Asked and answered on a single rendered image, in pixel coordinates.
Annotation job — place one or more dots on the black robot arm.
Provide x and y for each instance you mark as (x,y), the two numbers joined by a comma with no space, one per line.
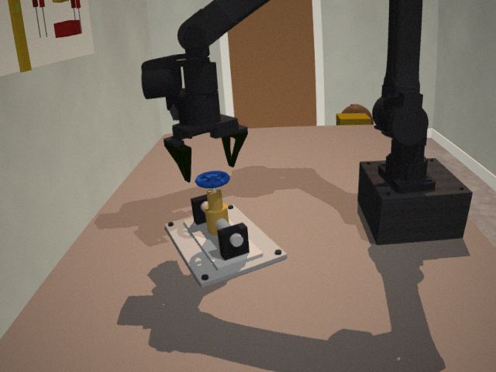
(401,117)

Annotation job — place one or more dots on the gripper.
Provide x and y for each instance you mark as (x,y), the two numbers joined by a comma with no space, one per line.
(204,117)

